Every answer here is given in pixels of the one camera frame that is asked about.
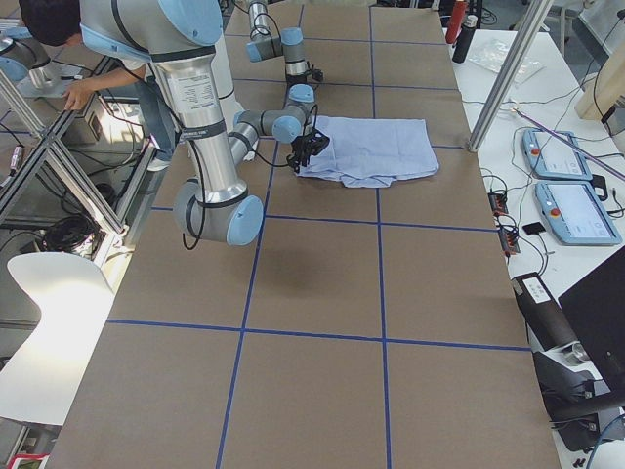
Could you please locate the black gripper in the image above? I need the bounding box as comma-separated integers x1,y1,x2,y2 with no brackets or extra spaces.
286,135,311,172
285,70,313,87

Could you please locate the light blue striped shirt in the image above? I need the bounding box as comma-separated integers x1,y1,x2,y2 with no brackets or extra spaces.
298,116,439,189

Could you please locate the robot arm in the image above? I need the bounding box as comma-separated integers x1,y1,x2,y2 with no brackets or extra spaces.
80,1,329,245
243,1,314,86

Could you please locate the person leg in jeans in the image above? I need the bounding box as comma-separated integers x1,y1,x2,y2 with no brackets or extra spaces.
19,0,177,172

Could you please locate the red cylinder bottle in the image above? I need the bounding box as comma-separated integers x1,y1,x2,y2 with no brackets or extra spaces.
445,0,468,45

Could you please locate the black water bottle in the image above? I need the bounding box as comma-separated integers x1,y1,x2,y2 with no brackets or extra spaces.
451,15,479,64

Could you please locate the clear plastic bag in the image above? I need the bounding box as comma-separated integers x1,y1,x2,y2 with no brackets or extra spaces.
468,39,545,85

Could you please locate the upper blue teach pendant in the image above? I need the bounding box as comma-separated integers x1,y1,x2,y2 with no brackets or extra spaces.
521,128,592,182

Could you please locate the blue teach pendant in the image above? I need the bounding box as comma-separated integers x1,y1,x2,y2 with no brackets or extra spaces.
521,128,592,182
534,181,622,246

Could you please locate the white moulded chair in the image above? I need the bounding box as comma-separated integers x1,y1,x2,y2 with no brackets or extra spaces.
1,252,114,426

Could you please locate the lower blue teach pendant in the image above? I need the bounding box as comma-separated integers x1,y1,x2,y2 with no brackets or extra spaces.
534,181,622,246

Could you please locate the black monitor and stand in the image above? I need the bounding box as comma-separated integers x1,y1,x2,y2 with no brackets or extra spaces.
533,249,624,451

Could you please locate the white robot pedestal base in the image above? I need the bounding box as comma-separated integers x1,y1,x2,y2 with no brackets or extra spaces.
210,34,259,166

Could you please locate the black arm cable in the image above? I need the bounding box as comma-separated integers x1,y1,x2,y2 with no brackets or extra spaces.
180,136,294,250

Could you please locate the aluminium frame post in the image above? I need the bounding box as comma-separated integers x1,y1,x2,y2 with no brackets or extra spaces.
467,0,554,152

